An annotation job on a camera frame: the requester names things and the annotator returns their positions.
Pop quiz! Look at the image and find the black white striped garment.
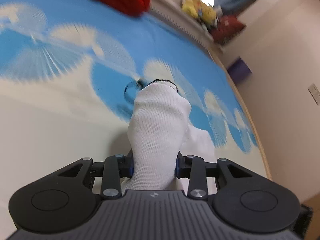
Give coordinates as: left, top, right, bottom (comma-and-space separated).
121, 80, 216, 191

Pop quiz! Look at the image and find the blue patterned bed sheet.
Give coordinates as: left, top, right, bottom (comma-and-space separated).
0, 0, 266, 193

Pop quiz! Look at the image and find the dark red cushion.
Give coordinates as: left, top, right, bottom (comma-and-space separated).
209, 15, 246, 46

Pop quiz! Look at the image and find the yellow plush toy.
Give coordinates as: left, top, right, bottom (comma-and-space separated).
181, 0, 216, 27

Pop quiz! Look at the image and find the purple bag by wall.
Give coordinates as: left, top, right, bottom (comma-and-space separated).
227, 57, 252, 85

